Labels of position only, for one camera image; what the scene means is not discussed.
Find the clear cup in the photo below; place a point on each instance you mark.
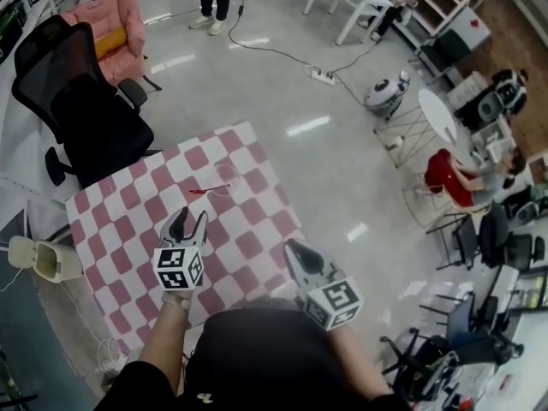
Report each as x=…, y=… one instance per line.
x=229, y=176

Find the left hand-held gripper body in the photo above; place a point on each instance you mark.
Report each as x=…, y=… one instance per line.
x=177, y=268

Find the black swivel chair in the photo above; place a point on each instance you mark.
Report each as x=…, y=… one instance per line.
x=432, y=358

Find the yellow cushion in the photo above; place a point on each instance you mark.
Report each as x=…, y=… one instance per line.
x=110, y=40

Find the red white checkered tablecloth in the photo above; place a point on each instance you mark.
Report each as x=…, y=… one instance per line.
x=141, y=212

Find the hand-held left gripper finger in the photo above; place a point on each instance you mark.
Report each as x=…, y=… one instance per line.
x=199, y=231
x=175, y=227

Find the person's left forearm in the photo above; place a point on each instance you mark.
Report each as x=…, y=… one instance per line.
x=167, y=345

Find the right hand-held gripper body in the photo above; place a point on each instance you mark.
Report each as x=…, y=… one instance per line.
x=334, y=302

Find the pink armchair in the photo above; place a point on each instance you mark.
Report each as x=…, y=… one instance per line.
x=124, y=15

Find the white open shelf unit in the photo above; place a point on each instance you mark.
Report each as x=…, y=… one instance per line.
x=449, y=2

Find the person's black clothed body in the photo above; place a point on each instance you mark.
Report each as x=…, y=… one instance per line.
x=265, y=358

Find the black mesh office chair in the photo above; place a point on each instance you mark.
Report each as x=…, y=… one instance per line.
x=85, y=114

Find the person's left hand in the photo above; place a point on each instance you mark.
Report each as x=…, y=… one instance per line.
x=177, y=300

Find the person's right forearm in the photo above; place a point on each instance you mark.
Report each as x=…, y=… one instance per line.
x=359, y=353

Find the black white machine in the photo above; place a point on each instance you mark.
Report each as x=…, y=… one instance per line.
x=501, y=97

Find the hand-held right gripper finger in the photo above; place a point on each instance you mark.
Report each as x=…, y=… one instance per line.
x=311, y=260
x=296, y=263

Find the beige lidded trash bin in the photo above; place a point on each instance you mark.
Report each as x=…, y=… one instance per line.
x=49, y=261

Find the white black round robot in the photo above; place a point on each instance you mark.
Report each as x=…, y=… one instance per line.
x=383, y=94

